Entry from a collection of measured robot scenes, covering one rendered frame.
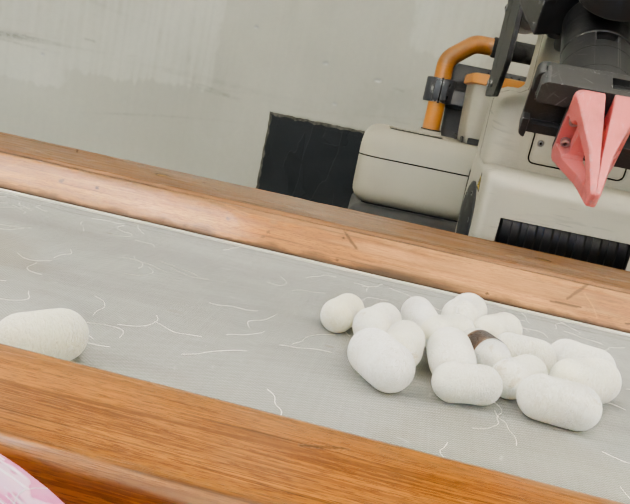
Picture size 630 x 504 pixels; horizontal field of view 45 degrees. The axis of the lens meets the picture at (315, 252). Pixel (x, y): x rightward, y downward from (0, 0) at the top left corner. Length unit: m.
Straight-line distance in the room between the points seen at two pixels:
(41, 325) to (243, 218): 0.28
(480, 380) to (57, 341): 0.17
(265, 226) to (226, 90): 1.89
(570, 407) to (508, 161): 0.68
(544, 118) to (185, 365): 0.40
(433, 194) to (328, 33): 1.23
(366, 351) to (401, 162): 0.92
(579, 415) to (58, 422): 0.21
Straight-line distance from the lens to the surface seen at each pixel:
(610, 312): 0.55
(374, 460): 0.21
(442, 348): 0.34
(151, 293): 0.39
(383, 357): 0.31
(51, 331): 0.29
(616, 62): 0.63
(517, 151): 0.99
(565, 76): 0.59
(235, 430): 0.21
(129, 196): 0.57
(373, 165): 1.23
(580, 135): 0.57
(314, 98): 2.38
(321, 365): 0.34
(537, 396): 0.33
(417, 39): 2.38
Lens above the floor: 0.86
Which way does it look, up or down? 12 degrees down
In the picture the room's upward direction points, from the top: 11 degrees clockwise
